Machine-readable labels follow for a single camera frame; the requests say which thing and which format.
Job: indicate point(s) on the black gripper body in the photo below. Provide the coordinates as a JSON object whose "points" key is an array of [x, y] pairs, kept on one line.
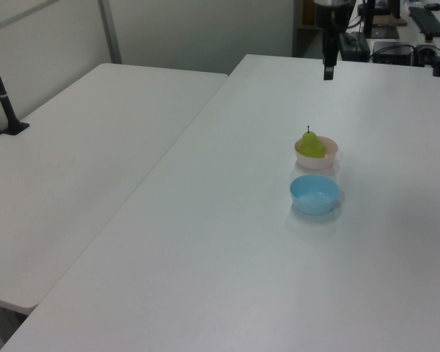
{"points": [[328, 20]]}

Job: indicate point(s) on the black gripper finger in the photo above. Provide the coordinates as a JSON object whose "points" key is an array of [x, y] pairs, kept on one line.
{"points": [[329, 62], [337, 49]]}

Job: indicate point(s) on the green pear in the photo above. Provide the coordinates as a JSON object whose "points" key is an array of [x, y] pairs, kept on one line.
{"points": [[311, 146]]}

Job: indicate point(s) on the pale pink plastic bowl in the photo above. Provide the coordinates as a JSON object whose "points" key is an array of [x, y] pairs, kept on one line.
{"points": [[317, 161]]}

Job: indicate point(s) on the light blue plastic bowl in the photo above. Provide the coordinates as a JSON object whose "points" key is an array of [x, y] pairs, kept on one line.
{"points": [[314, 199]]}

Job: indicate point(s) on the black monitor stand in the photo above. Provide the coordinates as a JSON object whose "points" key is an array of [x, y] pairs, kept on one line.
{"points": [[368, 18]]}

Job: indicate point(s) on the black electronics box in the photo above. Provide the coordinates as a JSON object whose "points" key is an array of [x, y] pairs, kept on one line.
{"points": [[392, 52]]}

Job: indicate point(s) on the black keyboard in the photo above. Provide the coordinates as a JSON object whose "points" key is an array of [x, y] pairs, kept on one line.
{"points": [[428, 20]]}

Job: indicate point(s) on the black computer mouse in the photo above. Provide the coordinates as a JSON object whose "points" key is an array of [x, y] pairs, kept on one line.
{"points": [[432, 6]]}

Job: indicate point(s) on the white side table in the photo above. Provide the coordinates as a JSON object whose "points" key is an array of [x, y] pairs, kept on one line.
{"points": [[77, 157]]}

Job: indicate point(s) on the grey partition post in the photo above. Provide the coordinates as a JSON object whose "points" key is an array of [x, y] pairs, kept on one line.
{"points": [[110, 33]]}

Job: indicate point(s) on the black camera stand pole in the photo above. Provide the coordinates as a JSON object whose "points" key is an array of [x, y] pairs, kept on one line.
{"points": [[1, 99]]}

